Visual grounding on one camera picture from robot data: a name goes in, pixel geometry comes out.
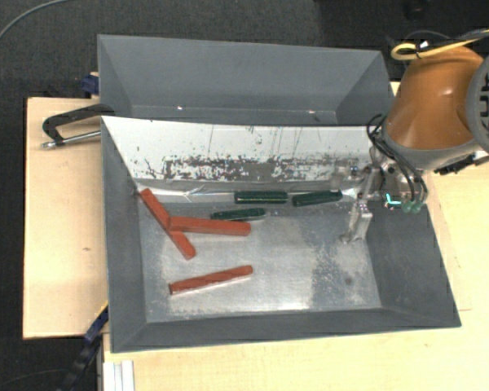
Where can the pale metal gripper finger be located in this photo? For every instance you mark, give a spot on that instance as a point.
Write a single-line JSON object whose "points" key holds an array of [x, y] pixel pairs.
{"points": [[364, 224], [352, 224]]}

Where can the dark green flat block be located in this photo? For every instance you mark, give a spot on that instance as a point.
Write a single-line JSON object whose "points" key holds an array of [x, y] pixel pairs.
{"points": [[238, 214], [261, 197], [315, 198]]}

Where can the grey metal bin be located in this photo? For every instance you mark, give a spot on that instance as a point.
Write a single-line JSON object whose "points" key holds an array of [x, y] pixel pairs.
{"points": [[269, 275]]}

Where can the red-brown flat block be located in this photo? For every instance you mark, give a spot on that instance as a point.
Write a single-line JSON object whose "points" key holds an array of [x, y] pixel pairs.
{"points": [[216, 226], [163, 218], [208, 280]]}

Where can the black cylinder on white bracket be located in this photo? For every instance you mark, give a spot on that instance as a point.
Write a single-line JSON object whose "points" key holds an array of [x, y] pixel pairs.
{"points": [[452, 166]]}

